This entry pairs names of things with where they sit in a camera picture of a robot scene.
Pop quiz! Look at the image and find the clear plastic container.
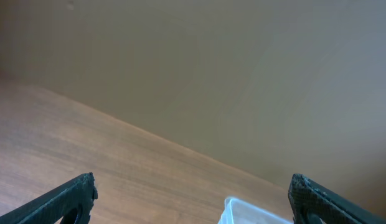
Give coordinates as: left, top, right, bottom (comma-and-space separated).
218, 197, 292, 224

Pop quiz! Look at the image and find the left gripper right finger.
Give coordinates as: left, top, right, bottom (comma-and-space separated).
288, 174, 386, 224

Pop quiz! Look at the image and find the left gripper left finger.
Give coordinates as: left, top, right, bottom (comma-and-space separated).
0, 172, 98, 224

